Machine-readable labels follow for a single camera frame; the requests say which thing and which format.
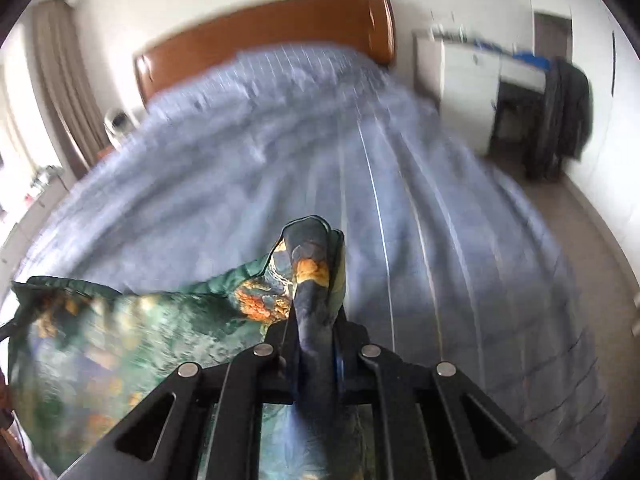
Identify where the green patterned silk jacket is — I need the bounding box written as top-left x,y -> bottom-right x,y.
10,215 -> 377,480

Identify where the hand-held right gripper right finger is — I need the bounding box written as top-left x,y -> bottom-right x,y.
334,310 -> 572,480

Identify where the white desk fan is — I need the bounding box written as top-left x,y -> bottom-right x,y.
103,108 -> 139,149

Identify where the white desk with drawers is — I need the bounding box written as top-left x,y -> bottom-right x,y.
412,29 -> 552,155

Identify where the wooden headboard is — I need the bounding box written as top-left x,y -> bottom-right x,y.
133,0 -> 397,109

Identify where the dark jacket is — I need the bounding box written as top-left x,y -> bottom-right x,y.
522,57 -> 594,179

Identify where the white window bench cabinet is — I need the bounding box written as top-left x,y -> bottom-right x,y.
0,160 -> 77,273

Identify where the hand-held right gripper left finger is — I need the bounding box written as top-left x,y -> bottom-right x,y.
50,320 -> 297,480

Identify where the blue plaid duvet bed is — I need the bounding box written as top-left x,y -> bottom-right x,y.
0,44 -> 614,480

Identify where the pile of clothes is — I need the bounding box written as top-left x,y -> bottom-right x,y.
27,162 -> 64,202

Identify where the beige curtain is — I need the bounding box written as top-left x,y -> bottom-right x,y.
30,0 -> 109,179

